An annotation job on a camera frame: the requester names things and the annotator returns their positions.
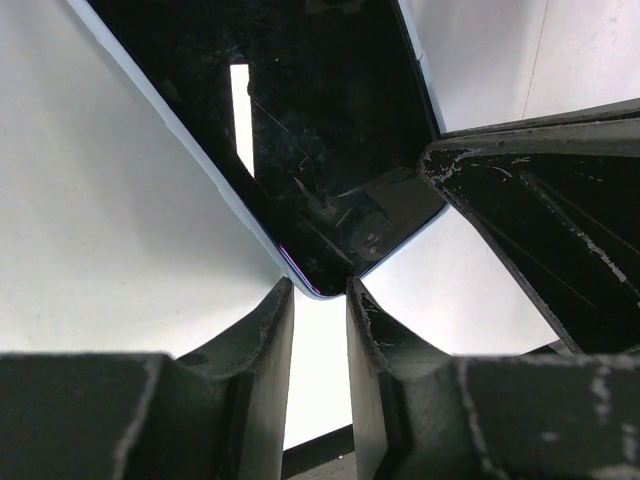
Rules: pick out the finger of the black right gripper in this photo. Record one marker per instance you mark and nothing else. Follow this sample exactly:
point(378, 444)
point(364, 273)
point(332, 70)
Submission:
point(556, 198)

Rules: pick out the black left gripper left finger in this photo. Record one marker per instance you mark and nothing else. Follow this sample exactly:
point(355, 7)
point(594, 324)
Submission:
point(217, 412)

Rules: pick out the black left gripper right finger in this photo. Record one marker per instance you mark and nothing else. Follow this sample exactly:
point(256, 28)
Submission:
point(419, 413)

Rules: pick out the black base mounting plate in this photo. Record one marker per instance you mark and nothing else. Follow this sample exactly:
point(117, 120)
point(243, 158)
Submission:
point(330, 456)

